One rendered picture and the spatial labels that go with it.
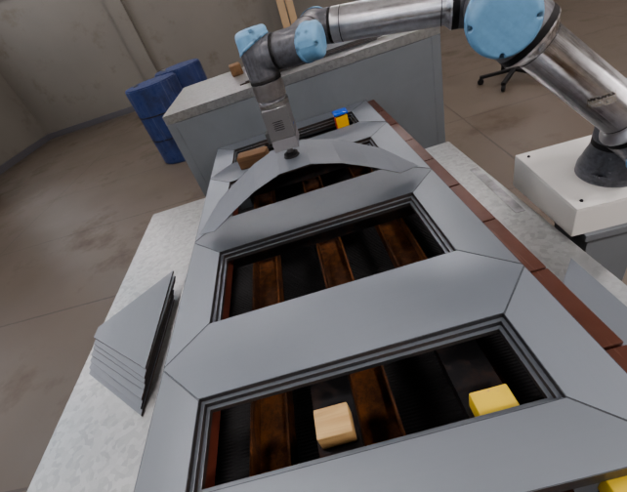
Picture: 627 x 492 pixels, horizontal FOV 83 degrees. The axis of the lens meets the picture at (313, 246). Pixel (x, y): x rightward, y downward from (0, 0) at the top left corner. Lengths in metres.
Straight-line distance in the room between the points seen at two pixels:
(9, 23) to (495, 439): 10.02
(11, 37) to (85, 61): 1.34
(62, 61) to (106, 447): 9.20
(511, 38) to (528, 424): 0.61
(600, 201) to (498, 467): 0.73
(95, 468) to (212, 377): 0.31
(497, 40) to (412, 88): 1.14
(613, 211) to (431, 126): 1.08
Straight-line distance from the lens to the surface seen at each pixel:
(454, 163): 1.46
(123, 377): 1.00
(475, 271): 0.76
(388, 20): 0.92
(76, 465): 0.97
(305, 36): 0.84
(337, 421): 0.64
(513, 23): 0.77
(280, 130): 0.91
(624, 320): 0.90
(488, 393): 0.65
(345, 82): 1.79
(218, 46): 8.69
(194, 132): 1.84
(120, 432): 0.93
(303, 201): 1.09
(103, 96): 9.64
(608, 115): 0.91
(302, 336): 0.71
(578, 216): 1.08
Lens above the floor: 1.38
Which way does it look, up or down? 37 degrees down
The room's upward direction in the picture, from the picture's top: 20 degrees counter-clockwise
